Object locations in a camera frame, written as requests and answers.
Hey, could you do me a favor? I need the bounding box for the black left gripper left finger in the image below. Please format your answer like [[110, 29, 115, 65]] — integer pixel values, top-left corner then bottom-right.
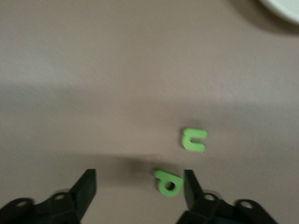
[[0, 168, 97, 224]]

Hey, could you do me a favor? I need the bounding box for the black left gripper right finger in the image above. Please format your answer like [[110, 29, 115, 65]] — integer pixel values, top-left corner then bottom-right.
[[175, 169, 278, 224]]

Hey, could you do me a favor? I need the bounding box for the green foam letter p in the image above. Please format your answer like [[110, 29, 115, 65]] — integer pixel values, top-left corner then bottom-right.
[[153, 169, 184, 197]]

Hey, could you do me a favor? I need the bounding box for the green foam letter u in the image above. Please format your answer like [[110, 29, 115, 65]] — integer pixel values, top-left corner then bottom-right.
[[181, 127, 208, 152]]

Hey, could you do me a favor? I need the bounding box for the brown table cover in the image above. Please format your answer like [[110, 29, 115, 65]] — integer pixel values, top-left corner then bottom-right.
[[0, 0, 299, 224]]

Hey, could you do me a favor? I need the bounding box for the cream plate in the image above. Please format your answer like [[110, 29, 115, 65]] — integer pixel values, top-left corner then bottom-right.
[[256, 0, 299, 25]]

